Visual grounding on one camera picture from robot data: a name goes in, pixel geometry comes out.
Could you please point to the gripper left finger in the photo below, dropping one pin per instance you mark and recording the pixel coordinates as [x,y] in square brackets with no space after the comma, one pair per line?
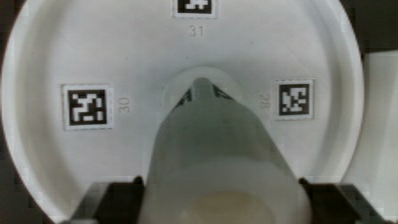
[111,203]

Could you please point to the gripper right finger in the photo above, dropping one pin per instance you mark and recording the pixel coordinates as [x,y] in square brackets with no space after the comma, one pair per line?
[338,204]

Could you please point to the white cylindrical table leg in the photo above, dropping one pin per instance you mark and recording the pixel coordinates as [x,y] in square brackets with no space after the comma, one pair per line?
[221,181]

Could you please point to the white round table top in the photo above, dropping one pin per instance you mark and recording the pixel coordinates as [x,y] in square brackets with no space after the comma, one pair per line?
[103,58]

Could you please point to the white right fence block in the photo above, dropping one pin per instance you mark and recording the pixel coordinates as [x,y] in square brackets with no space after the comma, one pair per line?
[372,172]

